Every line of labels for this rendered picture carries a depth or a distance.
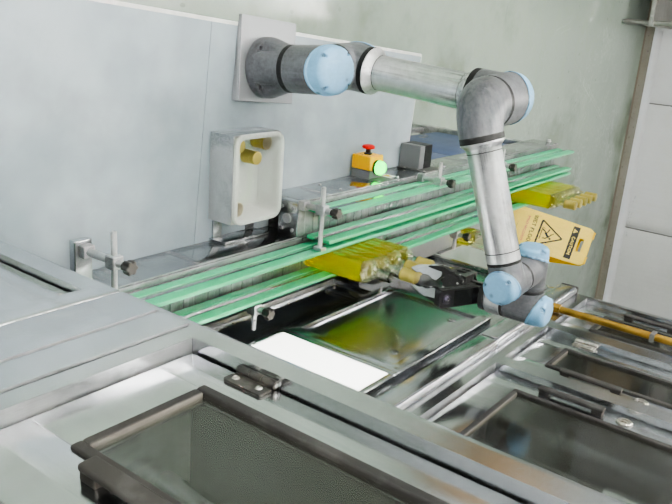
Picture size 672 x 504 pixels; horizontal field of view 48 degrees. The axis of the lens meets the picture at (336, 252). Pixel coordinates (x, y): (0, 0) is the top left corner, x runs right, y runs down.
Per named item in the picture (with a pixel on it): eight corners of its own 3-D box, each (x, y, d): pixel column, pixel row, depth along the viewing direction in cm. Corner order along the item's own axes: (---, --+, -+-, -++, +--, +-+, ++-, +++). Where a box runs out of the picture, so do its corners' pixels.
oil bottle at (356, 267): (303, 265, 204) (367, 285, 192) (304, 245, 202) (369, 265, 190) (316, 260, 208) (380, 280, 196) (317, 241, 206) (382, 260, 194)
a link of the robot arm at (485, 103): (483, 74, 150) (525, 308, 158) (507, 70, 158) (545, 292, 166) (434, 86, 157) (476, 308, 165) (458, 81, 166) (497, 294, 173)
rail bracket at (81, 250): (52, 293, 153) (122, 326, 141) (49, 214, 148) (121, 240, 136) (73, 288, 157) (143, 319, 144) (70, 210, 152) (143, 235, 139)
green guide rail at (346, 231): (306, 237, 201) (329, 244, 197) (306, 234, 201) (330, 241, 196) (554, 166, 336) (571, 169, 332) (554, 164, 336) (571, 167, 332)
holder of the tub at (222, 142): (207, 239, 191) (229, 246, 186) (210, 131, 182) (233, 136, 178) (254, 228, 204) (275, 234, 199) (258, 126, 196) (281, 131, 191)
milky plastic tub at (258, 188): (209, 220, 189) (234, 227, 184) (211, 130, 182) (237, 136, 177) (256, 209, 202) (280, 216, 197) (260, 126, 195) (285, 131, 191)
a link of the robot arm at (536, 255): (537, 257, 165) (531, 303, 169) (556, 245, 174) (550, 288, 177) (504, 249, 169) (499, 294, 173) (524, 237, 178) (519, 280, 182)
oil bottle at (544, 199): (504, 199, 302) (572, 214, 286) (506, 185, 300) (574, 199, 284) (509, 197, 306) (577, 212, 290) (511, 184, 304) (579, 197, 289)
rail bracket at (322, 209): (295, 245, 198) (332, 256, 191) (299, 182, 193) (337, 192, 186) (302, 242, 200) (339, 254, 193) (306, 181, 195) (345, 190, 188)
